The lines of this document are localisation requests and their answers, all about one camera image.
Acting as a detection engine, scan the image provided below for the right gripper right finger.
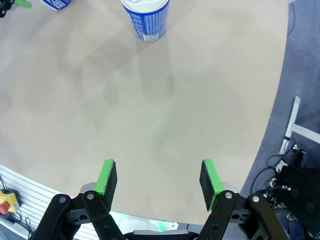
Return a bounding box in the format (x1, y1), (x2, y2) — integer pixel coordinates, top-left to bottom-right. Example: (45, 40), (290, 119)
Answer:
(197, 159), (288, 240)

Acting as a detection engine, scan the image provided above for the grooved aluminium base rail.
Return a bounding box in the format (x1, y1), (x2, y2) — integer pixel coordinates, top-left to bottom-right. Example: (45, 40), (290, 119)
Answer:
(0, 163), (85, 240)

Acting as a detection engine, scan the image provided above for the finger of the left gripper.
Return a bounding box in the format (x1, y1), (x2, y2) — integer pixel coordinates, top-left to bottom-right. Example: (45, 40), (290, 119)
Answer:
(0, 0), (33, 18)

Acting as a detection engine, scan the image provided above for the yellow emergency stop box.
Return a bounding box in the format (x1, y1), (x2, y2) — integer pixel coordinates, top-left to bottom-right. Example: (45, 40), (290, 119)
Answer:
(0, 188), (21, 221)

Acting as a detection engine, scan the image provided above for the white side table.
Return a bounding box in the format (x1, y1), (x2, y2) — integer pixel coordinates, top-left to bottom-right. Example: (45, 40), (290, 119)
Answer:
(278, 96), (320, 155)

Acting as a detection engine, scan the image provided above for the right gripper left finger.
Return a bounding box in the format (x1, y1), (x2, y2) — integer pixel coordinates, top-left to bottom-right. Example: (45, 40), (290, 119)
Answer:
(29, 159), (126, 240)

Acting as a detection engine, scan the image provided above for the blue white Pocari can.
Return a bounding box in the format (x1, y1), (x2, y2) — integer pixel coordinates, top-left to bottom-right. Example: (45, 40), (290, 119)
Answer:
(39, 0), (73, 11)
(120, 0), (171, 43)

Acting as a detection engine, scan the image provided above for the black control box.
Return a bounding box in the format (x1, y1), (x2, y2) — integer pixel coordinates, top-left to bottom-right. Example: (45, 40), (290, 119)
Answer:
(269, 164), (320, 240)

